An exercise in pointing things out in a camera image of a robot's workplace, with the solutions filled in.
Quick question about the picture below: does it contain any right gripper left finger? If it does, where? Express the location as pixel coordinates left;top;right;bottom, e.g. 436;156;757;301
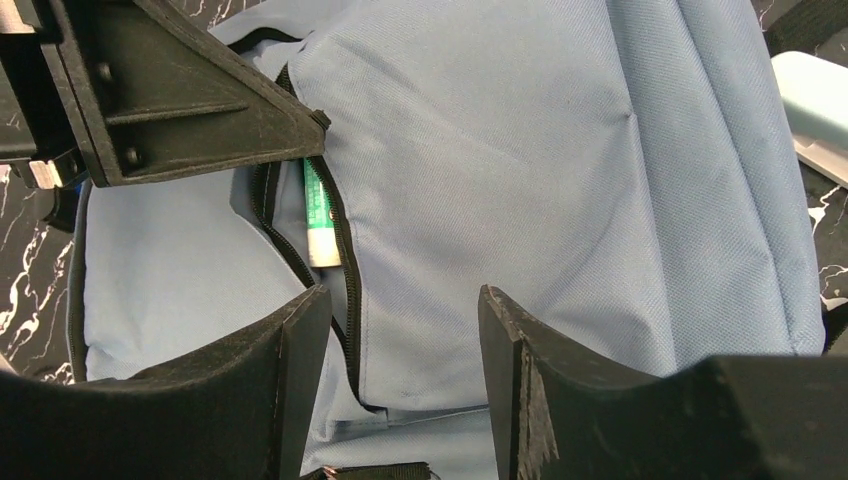
1;286;332;479

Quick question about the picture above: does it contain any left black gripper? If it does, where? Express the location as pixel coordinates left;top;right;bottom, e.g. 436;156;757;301
1;1;329;190

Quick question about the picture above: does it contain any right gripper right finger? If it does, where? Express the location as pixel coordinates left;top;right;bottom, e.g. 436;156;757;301
478;286;847;479

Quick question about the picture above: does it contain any green white glue stick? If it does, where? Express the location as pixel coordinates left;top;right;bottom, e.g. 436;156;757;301
303;160;342;268

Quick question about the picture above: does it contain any blue student backpack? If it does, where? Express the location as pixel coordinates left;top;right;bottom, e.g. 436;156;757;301
68;1;826;479

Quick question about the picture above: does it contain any teal eraser case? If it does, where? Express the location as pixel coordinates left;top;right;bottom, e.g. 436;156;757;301
771;51;847;188

